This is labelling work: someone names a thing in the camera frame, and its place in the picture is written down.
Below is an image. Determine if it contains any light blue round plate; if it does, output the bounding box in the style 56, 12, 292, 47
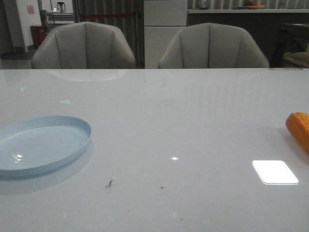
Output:
0, 116, 92, 178

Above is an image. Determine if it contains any orange toy corn cob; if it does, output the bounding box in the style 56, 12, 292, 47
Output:
286, 112, 309, 155

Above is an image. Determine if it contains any right beige upholstered chair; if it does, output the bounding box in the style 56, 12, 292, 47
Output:
157, 23, 269, 69

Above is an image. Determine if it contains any beige upholstered chair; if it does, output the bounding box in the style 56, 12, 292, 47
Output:
157, 23, 269, 69
31, 22, 136, 69

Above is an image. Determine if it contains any white cabinet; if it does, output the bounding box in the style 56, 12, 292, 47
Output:
143, 0, 187, 69

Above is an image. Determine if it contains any left beige upholstered chair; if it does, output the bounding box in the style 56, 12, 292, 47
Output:
31, 22, 136, 69

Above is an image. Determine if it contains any red barrier belt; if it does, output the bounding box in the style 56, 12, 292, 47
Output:
81, 12, 138, 18

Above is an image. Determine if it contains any metal workbench with device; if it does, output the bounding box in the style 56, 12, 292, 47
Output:
40, 0, 74, 27

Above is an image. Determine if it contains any dark grey counter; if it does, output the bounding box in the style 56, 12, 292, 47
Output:
187, 9, 309, 67

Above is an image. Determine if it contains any red cylindrical bin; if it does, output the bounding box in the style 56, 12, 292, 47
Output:
30, 25, 46, 49

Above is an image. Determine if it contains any fruit bowl on counter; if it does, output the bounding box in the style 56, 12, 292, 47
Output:
243, 0, 265, 10

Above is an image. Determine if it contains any dark armchair with cushion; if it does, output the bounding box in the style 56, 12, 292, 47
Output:
270, 23, 309, 68

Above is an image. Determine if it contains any pink wall notice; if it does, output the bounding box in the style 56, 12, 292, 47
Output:
27, 5, 35, 15

